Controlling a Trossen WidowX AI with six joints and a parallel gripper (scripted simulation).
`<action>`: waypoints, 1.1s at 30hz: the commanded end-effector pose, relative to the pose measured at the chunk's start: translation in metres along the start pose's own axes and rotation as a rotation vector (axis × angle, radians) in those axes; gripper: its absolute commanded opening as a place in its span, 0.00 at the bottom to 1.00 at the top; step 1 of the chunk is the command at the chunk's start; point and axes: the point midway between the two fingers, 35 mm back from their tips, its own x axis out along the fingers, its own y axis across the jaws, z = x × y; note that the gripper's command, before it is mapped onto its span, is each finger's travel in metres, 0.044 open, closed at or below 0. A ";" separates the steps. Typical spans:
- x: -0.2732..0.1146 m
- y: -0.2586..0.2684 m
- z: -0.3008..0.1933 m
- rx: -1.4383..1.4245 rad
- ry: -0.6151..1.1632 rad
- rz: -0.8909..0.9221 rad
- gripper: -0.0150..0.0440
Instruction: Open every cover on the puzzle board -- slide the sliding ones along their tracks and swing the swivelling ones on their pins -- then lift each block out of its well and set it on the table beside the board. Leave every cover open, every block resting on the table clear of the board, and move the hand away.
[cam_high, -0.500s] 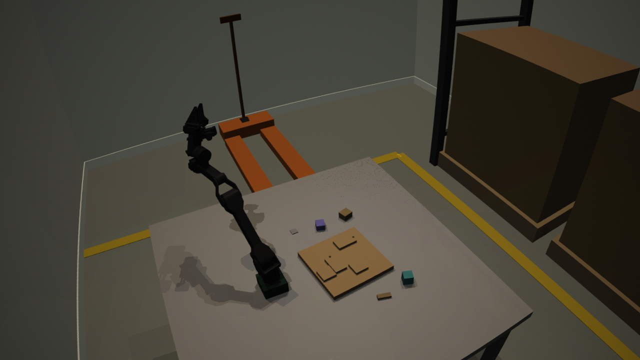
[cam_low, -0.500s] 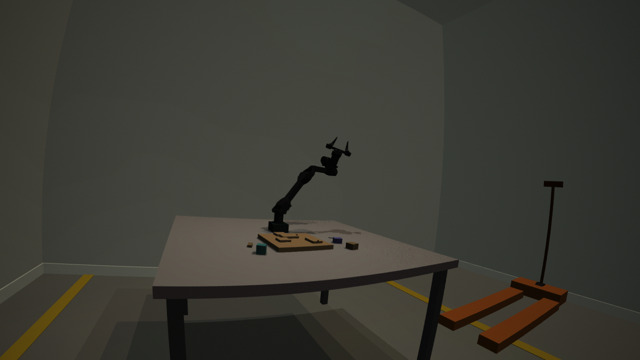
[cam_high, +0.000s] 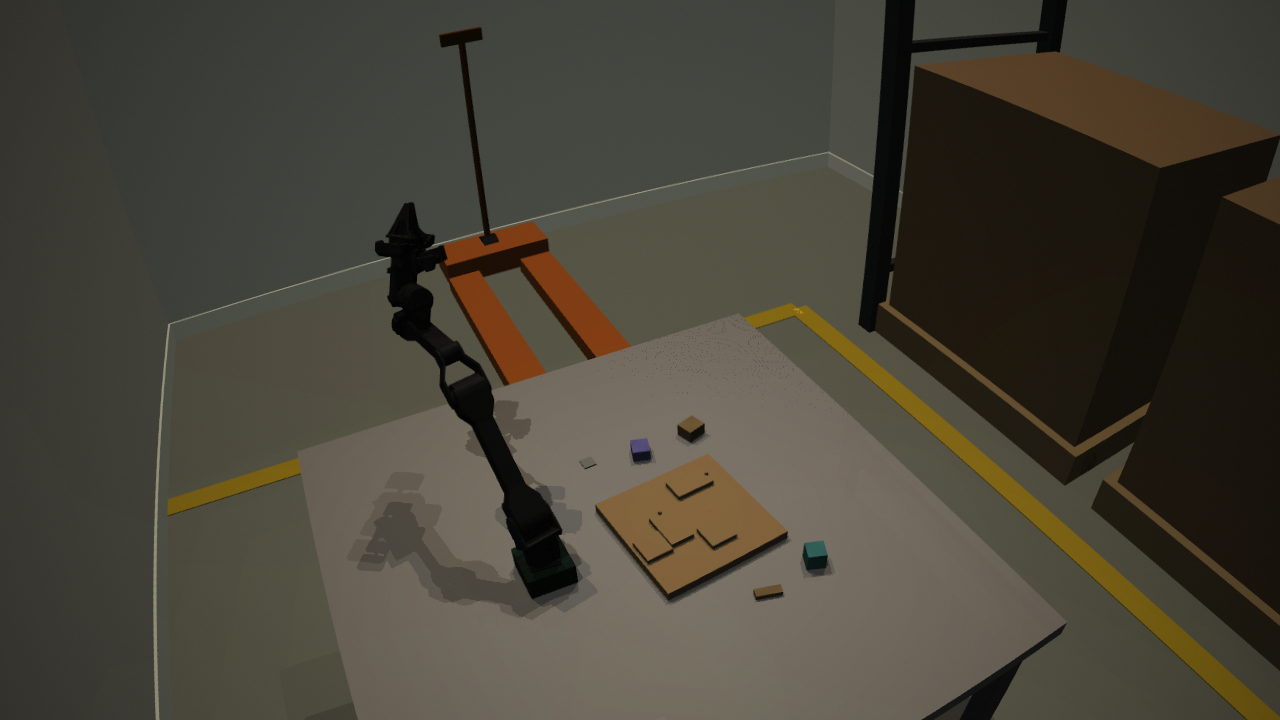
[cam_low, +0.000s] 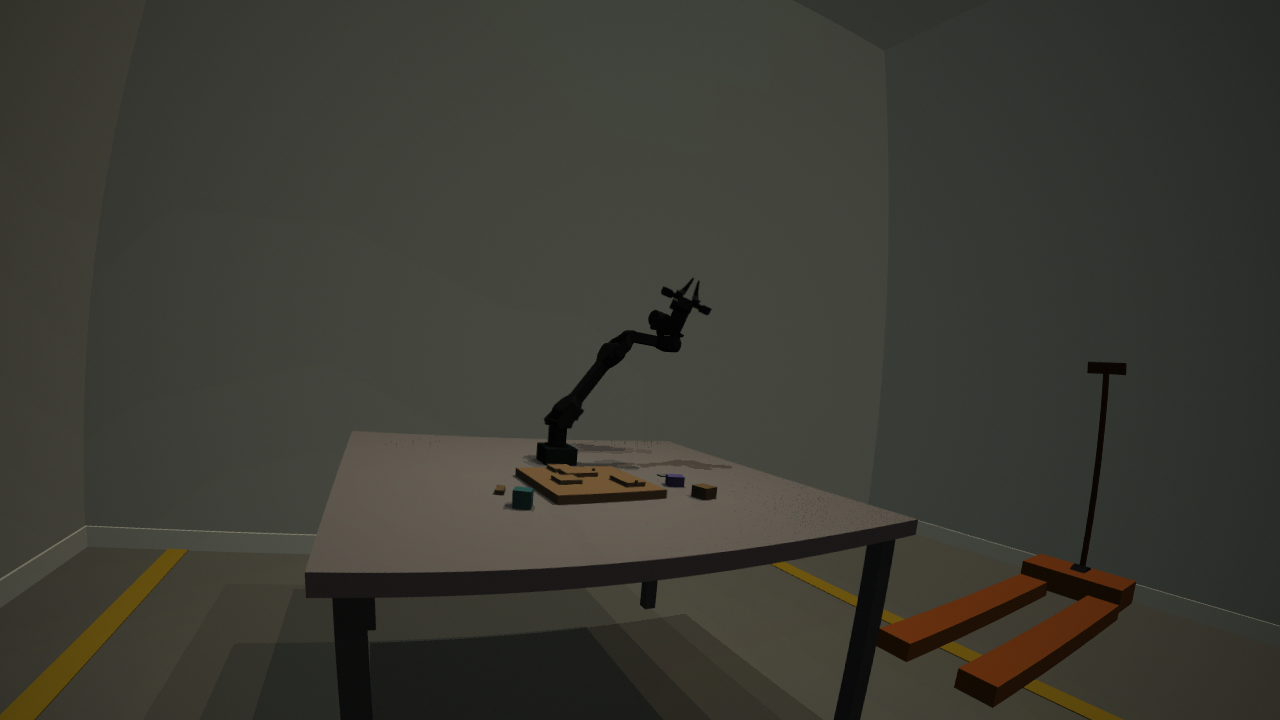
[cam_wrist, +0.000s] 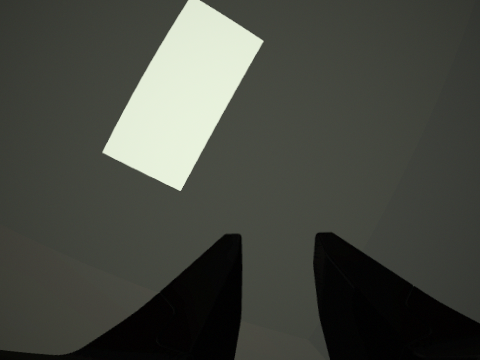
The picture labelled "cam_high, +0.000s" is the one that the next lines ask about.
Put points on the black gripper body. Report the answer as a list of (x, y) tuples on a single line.
[(399, 252)]

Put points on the teal cube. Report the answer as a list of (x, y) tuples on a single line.
[(815, 555)]

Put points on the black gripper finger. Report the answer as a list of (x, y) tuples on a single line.
[(414, 222), (401, 228)]

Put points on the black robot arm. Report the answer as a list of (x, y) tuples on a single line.
[(530, 519)]

